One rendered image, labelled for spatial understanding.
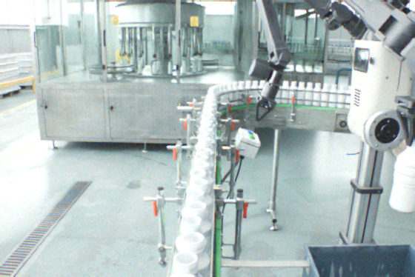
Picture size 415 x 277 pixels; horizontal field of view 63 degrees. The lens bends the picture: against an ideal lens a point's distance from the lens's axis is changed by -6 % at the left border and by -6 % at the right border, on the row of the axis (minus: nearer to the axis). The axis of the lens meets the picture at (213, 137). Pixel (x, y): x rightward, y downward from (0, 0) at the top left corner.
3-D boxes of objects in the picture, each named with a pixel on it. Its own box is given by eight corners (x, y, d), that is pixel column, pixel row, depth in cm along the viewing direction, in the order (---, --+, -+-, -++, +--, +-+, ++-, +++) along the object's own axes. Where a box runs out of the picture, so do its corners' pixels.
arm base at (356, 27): (359, 43, 142) (375, 18, 139) (343, 32, 141) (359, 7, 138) (351, 42, 150) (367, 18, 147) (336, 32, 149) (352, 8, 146)
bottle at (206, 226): (184, 283, 73) (184, 213, 68) (181, 266, 78) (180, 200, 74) (213, 280, 74) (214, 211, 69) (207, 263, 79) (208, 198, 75)
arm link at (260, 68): (290, 53, 130) (281, 61, 139) (262, 41, 128) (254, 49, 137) (283, 82, 128) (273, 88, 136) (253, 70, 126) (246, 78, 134)
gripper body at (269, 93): (259, 101, 130) (267, 82, 128) (256, 96, 140) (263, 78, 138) (275, 107, 131) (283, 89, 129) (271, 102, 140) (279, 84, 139)
